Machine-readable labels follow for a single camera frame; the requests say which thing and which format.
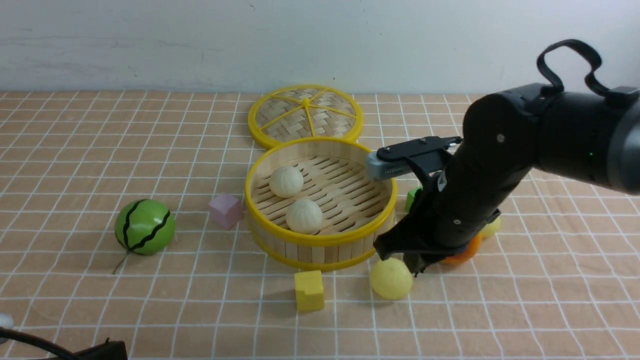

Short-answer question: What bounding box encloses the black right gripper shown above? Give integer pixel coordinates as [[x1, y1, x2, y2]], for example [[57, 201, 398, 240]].
[[374, 145, 533, 277]]

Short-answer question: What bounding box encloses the yellow bun front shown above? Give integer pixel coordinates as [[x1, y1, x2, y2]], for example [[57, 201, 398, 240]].
[[369, 257, 414, 301]]

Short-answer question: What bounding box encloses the yellow bun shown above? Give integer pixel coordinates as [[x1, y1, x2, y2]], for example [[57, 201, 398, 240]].
[[479, 215, 502, 239], [369, 257, 414, 301]]

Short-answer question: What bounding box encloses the white bun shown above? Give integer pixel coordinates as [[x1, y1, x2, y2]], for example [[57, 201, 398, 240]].
[[285, 198, 323, 234], [269, 165, 305, 198]]

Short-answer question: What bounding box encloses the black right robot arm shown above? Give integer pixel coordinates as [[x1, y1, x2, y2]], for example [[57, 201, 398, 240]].
[[374, 83, 640, 274]]

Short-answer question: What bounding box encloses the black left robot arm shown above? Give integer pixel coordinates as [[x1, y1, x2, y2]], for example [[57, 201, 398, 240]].
[[74, 338, 128, 360]]

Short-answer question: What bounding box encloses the bamboo steamer tray yellow rim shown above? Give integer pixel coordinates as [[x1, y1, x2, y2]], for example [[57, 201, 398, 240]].
[[244, 137, 398, 272]]

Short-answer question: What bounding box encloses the woven bamboo steamer lid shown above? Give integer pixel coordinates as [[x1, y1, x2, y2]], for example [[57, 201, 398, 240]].
[[247, 84, 364, 150]]

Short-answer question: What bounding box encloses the orange toy pear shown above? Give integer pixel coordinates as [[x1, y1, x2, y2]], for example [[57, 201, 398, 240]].
[[441, 234, 483, 266]]

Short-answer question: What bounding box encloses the green cube block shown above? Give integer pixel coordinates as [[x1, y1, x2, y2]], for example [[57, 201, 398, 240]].
[[404, 186, 422, 213]]

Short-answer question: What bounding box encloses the yellow cube block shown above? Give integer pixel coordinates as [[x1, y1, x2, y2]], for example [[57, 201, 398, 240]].
[[294, 269, 325, 313]]

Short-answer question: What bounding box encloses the pink purple cube block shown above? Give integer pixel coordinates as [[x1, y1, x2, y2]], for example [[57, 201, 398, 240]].
[[208, 193, 243, 230]]

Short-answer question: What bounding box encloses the green toy watermelon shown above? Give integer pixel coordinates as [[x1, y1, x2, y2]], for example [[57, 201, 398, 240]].
[[112, 198, 176, 275]]

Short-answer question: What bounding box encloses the checkered peach tablecloth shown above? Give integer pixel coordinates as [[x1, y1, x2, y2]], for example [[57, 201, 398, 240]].
[[0, 90, 639, 360]]

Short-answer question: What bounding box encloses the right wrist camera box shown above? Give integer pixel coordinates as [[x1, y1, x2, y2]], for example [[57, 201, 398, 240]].
[[366, 136, 463, 183]]

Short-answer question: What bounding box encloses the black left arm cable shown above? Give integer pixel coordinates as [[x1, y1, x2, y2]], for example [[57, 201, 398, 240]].
[[0, 327, 76, 360]]

